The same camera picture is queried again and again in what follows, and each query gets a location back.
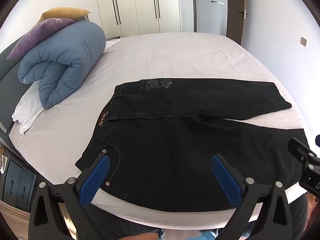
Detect rolled blue duvet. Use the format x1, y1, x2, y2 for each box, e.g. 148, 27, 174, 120
17, 20, 107, 110

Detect white pillow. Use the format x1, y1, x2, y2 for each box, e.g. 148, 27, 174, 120
11, 81, 46, 135

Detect brown door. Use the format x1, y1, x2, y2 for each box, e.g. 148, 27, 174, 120
226, 0, 247, 46

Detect bed with white sheet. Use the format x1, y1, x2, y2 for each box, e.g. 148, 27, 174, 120
9, 31, 310, 228

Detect black pants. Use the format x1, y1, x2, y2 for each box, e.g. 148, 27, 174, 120
75, 77, 312, 212

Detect person's right forearm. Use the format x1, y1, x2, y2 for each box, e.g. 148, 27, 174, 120
308, 195, 320, 230

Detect cream wardrobe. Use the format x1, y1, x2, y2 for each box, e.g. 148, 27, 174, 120
94, 0, 182, 38

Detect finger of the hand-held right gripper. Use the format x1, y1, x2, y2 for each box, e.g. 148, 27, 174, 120
287, 137, 320, 178

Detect yellow pillow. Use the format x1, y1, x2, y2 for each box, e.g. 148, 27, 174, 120
41, 7, 90, 22

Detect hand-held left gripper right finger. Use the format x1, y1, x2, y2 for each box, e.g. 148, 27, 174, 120
211, 153, 293, 240

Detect purple pillow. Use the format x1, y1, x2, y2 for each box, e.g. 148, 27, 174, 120
6, 17, 75, 60

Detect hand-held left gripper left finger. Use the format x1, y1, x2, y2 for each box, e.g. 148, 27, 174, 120
29, 153, 112, 240

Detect dark nightstand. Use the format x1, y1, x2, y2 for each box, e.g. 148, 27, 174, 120
0, 155, 37, 203

